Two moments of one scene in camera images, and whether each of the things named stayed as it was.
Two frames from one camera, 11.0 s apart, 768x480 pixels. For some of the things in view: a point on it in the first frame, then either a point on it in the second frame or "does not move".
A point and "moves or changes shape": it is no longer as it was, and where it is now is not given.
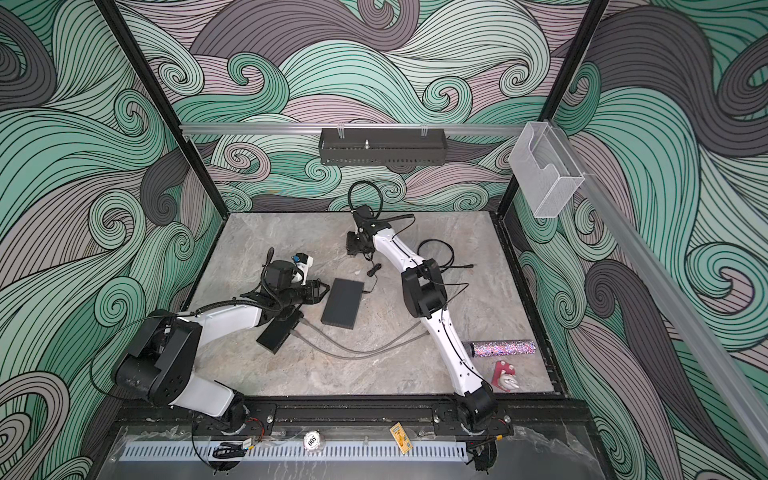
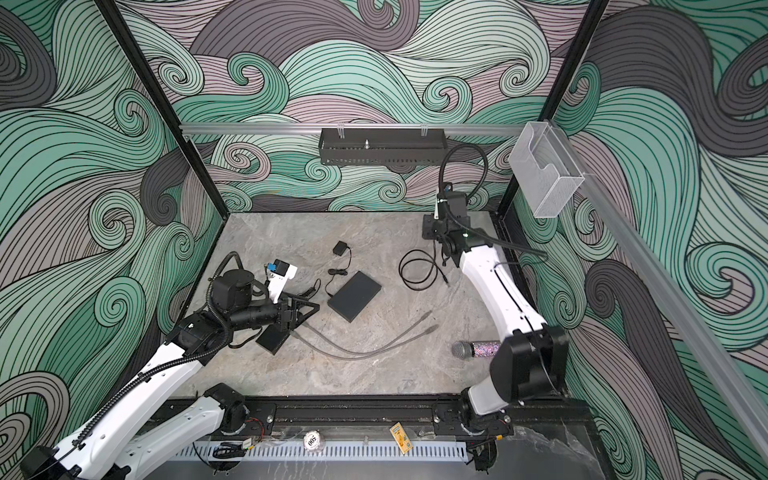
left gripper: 312,287 -> 292,321
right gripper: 350,244 -> 432,227
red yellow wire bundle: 258,439 does not move
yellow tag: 401,437 does not move
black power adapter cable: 371,273 -> 340,248
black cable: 448,265 moves or changes shape
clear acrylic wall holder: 545,170 does not move
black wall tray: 382,146 does not move
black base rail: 362,417 does not move
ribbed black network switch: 273,337 does not move
